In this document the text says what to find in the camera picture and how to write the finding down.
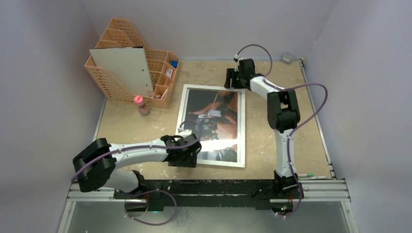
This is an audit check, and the printed photo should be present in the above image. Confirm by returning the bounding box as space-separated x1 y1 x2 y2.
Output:
180 89 242 164

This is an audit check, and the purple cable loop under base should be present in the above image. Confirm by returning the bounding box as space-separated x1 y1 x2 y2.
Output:
124 189 178 225

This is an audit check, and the white marker pen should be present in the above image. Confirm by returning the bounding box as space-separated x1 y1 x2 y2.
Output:
310 176 327 180

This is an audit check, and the orange plastic desk organizer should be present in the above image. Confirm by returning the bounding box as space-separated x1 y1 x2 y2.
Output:
85 18 179 109

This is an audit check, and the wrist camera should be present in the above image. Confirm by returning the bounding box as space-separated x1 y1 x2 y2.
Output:
177 129 192 137
233 54 244 63

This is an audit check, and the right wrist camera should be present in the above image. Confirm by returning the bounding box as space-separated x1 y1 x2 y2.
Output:
233 54 244 63

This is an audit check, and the white board in organizer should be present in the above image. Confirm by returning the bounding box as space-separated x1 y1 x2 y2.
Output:
89 47 154 97

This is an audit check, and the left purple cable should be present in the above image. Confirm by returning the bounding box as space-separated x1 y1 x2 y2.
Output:
70 119 203 184

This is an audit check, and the pink capped small bottle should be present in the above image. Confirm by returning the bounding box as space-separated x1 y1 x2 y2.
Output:
134 95 149 116

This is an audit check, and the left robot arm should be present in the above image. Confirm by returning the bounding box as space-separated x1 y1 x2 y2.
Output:
72 133 202 199

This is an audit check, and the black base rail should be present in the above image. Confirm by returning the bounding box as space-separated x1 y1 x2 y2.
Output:
66 179 351 211

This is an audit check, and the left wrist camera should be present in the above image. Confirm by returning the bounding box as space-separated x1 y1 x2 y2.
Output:
177 129 192 137

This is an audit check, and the red white small box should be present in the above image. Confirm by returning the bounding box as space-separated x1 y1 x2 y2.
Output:
165 68 174 79

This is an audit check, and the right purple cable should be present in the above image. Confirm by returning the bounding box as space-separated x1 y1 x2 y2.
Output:
235 44 329 187

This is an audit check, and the green capped marker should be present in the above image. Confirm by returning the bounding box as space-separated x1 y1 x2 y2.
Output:
298 173 314 178

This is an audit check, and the small clear jar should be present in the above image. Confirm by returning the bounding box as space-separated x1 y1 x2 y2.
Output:
282 52 294 64

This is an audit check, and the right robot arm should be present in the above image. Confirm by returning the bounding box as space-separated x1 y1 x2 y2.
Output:
224 58 300 198

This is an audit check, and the white wooden picture frame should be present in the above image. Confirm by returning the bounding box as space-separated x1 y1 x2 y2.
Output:
175 83 246 169

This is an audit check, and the blue item in organizer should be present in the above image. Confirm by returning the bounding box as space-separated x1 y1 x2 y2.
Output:
170 60 178 68

